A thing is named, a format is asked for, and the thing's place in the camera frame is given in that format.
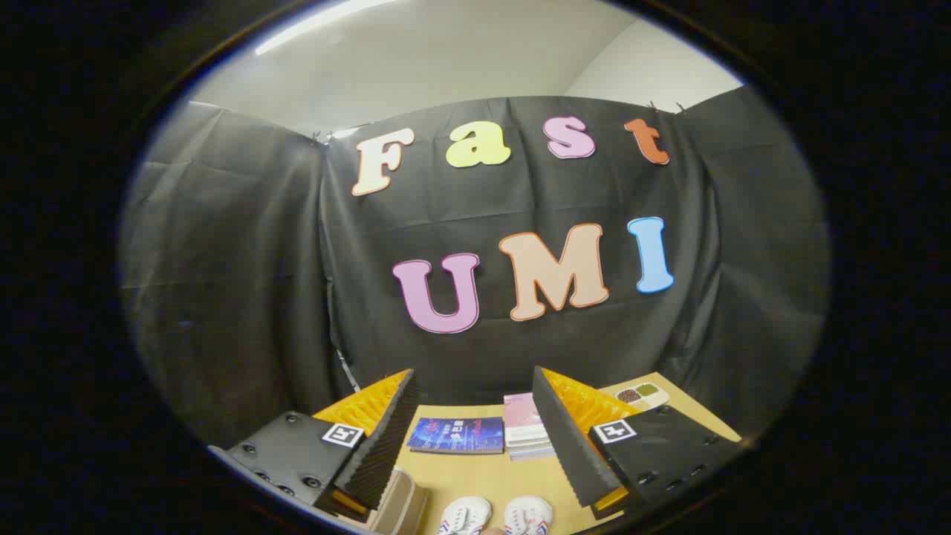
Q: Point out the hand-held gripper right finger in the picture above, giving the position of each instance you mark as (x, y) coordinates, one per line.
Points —
(565, 438)

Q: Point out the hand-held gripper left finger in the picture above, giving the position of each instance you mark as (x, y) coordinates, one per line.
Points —
(386, 438)

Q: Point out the beige storage box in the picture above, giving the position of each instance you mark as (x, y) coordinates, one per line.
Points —
(405, 505)

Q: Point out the white canvas shoe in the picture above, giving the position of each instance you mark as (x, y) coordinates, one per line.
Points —
(464, 514)
(527, 514)

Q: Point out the pink cover book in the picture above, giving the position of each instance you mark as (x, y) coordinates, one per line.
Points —
(522, 411)

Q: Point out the blue cover book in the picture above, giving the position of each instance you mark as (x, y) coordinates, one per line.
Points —
(457, 435)

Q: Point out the white sample tray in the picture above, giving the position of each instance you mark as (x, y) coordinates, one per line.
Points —
(643, 394)

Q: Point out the black backdrop cloth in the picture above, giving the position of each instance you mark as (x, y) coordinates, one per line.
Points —
(245, 297)

